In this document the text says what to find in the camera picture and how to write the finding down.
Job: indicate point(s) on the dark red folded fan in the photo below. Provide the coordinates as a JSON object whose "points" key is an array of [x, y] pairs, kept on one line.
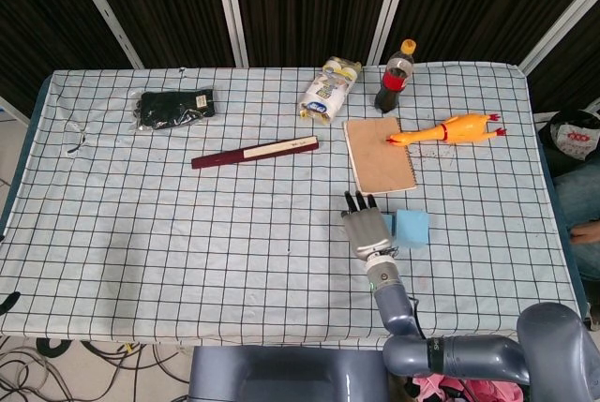
{"points": [[253, 153]]}

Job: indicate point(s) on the pack of white tape rolls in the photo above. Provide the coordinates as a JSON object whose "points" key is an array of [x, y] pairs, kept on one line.
{"points": [[328, 90]]}

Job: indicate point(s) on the white black checkered tablecloth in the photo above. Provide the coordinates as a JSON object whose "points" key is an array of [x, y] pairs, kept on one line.
{"points": [[187, 242]]}

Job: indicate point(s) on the black gloves in plastic bag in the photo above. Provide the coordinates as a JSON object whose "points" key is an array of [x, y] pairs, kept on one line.
{"points": [[173, 109]]}

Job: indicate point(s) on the grey-blue robot torso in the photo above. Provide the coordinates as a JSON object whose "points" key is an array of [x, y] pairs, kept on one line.
{"points": [[281, 374]]}

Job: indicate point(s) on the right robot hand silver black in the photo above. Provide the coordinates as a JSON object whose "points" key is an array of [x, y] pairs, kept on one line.
{"points": [[368, 233]]}

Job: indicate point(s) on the white partition post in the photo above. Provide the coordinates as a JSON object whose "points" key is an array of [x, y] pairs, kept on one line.
{"points": [[562, 22], [103, 8], [389, 8], [229, 8]]}

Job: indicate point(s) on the white plastic bag red print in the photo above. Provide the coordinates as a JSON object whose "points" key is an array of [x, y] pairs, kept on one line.
{"points": [[574, 135]]}

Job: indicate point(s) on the right robot arm grey-blue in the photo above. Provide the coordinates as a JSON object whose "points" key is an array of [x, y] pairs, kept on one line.
{"points": [[469, 352]]}

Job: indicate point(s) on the brown spiral notebook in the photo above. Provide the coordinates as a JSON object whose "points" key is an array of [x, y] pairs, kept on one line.
{"points": [[379, 163]]}

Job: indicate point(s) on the cola bottle red label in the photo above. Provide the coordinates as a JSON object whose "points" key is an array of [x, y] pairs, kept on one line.
{"points": [[391, 88]]}

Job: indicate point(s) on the large blue foam cube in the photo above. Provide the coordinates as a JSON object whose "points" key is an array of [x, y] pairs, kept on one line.
{"points": [[412, 228]]}

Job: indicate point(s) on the yellow rubber chicken toy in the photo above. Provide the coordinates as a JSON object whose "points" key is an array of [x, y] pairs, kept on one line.
{"points": [[459, 128]]}

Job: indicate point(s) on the pink cloth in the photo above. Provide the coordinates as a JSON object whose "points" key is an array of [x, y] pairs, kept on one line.
{"points": [[450, 388]]}

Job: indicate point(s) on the black tape roll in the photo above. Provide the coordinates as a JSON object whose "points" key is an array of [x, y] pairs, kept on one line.
{"points": [[54, 348]]}

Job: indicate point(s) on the seated person in jeans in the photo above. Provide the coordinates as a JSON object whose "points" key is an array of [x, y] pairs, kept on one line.
{"points": [[579, 196]]}

